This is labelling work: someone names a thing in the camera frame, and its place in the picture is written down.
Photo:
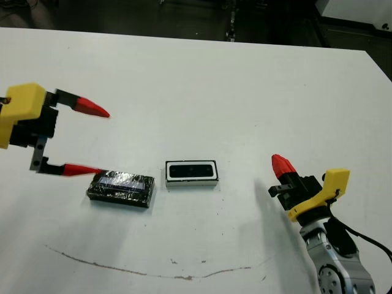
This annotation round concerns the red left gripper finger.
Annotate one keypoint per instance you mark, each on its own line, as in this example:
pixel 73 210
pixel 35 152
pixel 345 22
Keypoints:
pixel 76 170
pixel 88 107

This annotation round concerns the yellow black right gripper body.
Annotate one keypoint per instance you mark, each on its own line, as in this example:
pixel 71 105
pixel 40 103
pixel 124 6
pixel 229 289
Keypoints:
pixel 335 180

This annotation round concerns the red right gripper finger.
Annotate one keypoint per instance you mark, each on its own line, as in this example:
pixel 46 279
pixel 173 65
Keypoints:
pixel 278 167
pixel 288 168

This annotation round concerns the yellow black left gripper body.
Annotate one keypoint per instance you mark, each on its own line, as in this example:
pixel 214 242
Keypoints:
pixel 21 101

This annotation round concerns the glossy black box lid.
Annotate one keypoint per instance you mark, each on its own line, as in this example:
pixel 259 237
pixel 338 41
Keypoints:
pixel 122 193

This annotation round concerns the black camera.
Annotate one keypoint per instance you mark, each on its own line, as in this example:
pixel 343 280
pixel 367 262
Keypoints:
pixel 191 171

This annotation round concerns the white camera box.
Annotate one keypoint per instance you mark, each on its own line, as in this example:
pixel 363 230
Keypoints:
pixel 190 182

